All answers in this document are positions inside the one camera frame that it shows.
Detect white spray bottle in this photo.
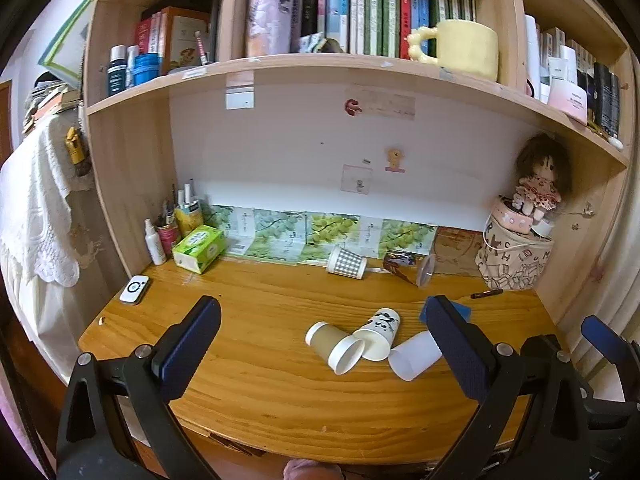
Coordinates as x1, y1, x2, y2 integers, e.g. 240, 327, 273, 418
144, 218, 167, 266

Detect brown paper cup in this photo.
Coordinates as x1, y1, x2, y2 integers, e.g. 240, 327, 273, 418
305, 320, 366, 376

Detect green tissue box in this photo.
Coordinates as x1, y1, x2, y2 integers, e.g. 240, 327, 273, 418
171, 224, 226, 275

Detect yellow pen holder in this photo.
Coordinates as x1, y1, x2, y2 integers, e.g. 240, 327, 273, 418
172, 179, 205, 239

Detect letter print fabric basket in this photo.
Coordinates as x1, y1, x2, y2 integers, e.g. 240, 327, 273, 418
474, 212, 556, 291

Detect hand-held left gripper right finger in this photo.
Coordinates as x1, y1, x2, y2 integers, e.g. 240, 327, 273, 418
424, 294, 592, 480

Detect person's knee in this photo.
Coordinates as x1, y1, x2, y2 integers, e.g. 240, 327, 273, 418
283, 460, 347, 480

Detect row of books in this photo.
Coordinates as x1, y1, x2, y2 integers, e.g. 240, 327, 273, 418
292, 0, 477, 59

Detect white wall label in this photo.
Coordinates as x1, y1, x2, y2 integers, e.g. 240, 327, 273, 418
225, 87, 256, 110

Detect small white device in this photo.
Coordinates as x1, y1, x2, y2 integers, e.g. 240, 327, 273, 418
119, 275, 150, 306

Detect black cosmetic bottles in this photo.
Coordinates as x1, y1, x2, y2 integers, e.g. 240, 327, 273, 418
592, 62, 622, 139

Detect blue jar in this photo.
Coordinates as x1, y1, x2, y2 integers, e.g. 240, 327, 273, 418
133, 53, 161, 87

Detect white lace cloth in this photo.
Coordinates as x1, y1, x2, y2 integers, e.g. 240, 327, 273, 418
0, 114, 103, 288

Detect stack of papers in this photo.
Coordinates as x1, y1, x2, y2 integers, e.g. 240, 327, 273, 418
22, 74, 84, 135

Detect row of cosmetic boxes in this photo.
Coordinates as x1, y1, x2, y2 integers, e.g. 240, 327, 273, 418
524, 14, 596, 101

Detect yellow toy figure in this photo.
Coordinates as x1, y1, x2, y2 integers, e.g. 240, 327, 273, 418
66, 126, 89, 166

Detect brown cardboard sheet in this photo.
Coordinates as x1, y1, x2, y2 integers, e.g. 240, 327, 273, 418
431, 227, 490, 279

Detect brown-haired rag doll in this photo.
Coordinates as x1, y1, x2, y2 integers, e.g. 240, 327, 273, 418
509, 132, 574, 224

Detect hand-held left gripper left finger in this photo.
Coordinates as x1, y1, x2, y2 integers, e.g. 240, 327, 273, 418
56, 295, 222, 480

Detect red books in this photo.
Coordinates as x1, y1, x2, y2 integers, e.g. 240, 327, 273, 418
134, 10, 169, 57

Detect dark brown printed cup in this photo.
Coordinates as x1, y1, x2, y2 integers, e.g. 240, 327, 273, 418
382, 252, 437, 289

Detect row of green leaf cards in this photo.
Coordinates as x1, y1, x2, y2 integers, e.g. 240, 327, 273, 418
202, 204, 437, 267

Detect blue sponge pad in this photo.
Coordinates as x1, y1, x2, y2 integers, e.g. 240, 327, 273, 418
419, 299, 474, 324

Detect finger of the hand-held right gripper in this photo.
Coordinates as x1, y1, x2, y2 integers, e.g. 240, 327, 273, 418
581, 314, 640, 403

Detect red pen holder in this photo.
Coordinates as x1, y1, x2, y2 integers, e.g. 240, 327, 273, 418
156, 200, 182, 247

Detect pink round box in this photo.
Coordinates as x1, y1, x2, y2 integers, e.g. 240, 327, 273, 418
490, 195, 537, 234

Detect pale pink wall note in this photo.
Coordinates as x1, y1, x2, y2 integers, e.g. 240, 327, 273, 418
341, 163, 372, 194

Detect floral print bottle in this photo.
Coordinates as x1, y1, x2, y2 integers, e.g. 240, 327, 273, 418
244, 0, 297, 58

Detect orange box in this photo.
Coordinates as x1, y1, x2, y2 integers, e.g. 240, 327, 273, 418
160, 7, 211, 75

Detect plain white cup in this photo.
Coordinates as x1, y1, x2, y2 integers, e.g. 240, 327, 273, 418
387, 330, 444, 384

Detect bear wall sticker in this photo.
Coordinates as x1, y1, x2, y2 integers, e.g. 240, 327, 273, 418
384, 147, 407, 174

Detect white panda print cup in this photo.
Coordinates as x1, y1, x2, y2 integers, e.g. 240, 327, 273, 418
352, 308, 401, 362

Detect green framed poster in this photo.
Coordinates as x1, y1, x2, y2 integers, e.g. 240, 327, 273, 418
37, 0, 100, 88

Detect checkered paper cup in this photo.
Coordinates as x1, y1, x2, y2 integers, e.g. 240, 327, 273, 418
326, 246, 368, 280

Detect small white bottle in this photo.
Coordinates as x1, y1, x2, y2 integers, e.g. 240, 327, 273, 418
126, 45, 141, 87

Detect yellow ceramic mug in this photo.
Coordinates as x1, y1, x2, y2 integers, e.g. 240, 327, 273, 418
405, 19, 500, 82

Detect pink white tube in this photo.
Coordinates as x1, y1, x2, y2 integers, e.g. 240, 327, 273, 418
547, 82, 591, 124

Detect dark blue bottle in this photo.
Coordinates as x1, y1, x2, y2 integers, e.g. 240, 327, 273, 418
107, 45, 129, 99

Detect wooden bookshelf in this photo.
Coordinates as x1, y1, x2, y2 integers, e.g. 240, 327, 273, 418
80, 0, 636, 286

